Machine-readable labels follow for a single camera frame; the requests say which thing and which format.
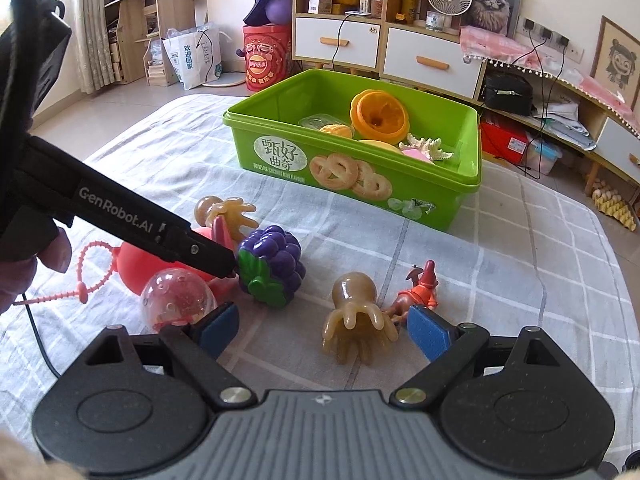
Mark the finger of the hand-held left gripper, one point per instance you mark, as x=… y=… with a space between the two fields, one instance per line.
x=200 y=250

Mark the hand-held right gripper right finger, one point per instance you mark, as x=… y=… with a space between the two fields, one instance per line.
x=427 y=332

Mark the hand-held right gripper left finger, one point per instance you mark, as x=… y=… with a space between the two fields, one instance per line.
x=220 y=327

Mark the purple toy grapes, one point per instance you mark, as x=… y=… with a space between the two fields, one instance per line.
x=275 y=260

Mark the tan octopus toy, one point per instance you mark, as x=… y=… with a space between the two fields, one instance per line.
x=355 y=300
x=230 y=210

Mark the green plastic box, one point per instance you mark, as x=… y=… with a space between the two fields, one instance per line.
x=300 y=160

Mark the clear plastic container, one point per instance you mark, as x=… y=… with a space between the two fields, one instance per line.
x=320 y=121

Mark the pink block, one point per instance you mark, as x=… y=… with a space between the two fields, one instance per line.
x=417 y=153

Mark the beige starfish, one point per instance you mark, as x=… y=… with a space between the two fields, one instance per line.
x=425 y=145

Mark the yellow toy pot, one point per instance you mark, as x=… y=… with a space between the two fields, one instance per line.
x=377 y=145

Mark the orange pumpkin mould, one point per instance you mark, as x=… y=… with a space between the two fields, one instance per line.
x=377 y=115

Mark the person's left hand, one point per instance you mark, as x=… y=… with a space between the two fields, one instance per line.
x=17 y=280

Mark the clear ball with red beads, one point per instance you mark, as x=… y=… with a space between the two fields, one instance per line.
x=175 y=300

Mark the red rubber toy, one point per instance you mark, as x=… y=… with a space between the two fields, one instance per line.
x=145 y=262

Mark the wooden crate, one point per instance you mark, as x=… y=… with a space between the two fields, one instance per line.
x=160 y=67

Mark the beige curtain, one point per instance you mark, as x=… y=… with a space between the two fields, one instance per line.
x=95 y=25

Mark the white paper bag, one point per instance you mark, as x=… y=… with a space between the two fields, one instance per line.
x=192 y=57

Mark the red printed bucket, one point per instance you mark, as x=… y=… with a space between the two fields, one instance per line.
x=267 y=60

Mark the wooden desk shelf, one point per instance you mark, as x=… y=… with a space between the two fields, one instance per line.
x=170 y=5

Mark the red cardboard box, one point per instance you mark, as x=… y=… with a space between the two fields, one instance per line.
x=502 y=142

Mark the clear storage box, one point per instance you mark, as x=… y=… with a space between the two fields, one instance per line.
x=544 y=155

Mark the yellow egg tray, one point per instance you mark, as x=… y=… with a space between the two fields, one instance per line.
x=615 y=205

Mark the beige fleece sleeve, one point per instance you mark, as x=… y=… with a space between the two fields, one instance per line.
x=25 y=457

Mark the white cabinet drawer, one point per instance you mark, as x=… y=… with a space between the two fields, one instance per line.
x=335 y=42
x=432 y=62

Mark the stack of papers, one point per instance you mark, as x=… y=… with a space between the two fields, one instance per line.
x=565 y=122

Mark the purple ball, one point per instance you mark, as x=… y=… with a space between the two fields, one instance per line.
x=280 y=10

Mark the black bag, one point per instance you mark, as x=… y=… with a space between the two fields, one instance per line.
x=507 y=92

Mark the white stand drawer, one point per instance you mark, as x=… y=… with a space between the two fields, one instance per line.
x=622 y=147

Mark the low wooden stand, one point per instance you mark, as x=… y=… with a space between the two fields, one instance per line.
x=585 y=110

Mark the white carton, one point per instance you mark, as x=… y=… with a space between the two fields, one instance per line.
x=319 y=0

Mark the pink tasselled cloth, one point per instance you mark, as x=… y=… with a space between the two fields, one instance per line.
x=500 y=47

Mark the tall wooden cabinet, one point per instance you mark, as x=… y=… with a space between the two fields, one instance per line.
x=390 y=25

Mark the yellow tin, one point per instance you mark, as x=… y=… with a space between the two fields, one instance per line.
x=411 y=4

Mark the framed cartoon picture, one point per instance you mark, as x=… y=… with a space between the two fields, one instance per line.
x=617 y=57

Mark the framed cat picture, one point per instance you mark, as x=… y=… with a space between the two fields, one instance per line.
x=495 y=2

